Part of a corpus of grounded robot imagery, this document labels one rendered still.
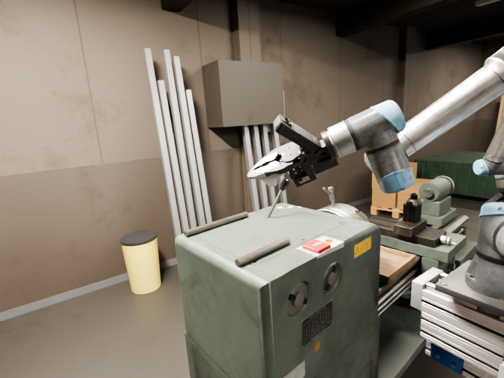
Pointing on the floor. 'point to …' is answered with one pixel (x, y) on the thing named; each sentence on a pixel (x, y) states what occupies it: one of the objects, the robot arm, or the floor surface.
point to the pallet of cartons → (384, 200)
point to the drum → (142, 261)
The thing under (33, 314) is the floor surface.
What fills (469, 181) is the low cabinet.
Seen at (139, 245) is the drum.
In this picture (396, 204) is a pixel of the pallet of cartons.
